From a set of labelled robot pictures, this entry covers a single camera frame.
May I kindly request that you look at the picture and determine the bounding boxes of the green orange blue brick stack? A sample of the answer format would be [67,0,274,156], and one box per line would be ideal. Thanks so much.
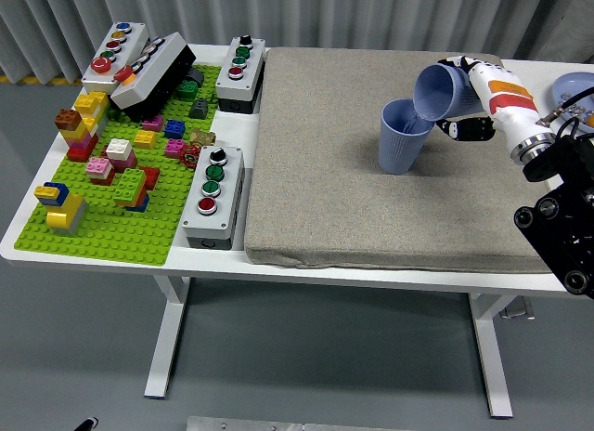
[111,167,150,214]

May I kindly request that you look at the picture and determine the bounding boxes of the grey pleated curtain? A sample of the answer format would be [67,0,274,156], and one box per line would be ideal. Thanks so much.
[0,0,594,85]

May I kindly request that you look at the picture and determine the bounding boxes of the white control box black base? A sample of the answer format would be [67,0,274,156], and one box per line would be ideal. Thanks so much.
[110,31,198,124]

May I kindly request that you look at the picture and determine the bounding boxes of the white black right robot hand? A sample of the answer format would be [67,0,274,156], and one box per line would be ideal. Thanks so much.
[435,54,554,154]

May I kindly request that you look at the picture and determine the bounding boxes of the grey metal plate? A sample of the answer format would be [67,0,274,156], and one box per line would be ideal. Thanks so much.
[186,415,414,431]

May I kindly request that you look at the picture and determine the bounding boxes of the grey metal bracket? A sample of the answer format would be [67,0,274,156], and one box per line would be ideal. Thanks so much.
[498,296,536,320]

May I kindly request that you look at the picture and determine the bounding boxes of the green brick baseplate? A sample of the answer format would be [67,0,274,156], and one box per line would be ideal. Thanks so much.
[13,63,223,268]

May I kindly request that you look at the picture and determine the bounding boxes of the brown yellow pink red brick tower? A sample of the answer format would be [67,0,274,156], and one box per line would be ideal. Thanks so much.
[53,108,101,163]

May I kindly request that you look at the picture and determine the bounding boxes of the pink white red brick stack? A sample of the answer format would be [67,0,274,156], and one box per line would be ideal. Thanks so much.
[84,156,117,187]

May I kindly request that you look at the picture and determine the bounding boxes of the grey four-button control box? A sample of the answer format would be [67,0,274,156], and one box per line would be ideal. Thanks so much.
[180,145,246,252]
[213,34,267,115]

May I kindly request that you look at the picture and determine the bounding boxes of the brass valve red handwheel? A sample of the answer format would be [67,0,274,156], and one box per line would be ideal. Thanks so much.
[179,127,217,169]

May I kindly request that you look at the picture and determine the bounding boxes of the blue plate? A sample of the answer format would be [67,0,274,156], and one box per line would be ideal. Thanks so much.
[550,72,594,136]

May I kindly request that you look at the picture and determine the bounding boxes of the blue ribbed plastic cup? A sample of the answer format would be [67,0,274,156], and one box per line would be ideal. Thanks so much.
[412,62,486,122]
[376,98,435,176]

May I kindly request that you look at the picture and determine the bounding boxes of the grey-brown fabric mat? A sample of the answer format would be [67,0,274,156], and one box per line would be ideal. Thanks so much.
[243,47,553,274]

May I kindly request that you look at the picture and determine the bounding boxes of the white five-button control box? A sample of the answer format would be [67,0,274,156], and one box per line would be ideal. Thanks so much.
[81,20,150,97]

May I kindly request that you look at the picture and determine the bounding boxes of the blue yellow grey brick stack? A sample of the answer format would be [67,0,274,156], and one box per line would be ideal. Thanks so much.
[32,181,89,238]

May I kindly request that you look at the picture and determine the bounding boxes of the white table leg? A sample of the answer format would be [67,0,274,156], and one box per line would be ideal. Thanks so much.
[143,275,191,399]
[467,293,515,419]

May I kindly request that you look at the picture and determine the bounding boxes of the yellow black floor tape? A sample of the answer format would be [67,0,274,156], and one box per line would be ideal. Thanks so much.
[0,75,84,85]

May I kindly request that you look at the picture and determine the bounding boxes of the dark green brick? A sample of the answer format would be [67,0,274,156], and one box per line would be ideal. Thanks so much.
[175,79,200,100]

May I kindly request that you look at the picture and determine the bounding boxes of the yellow white brick tower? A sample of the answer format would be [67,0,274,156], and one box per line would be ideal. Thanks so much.
[72,90,110,137]

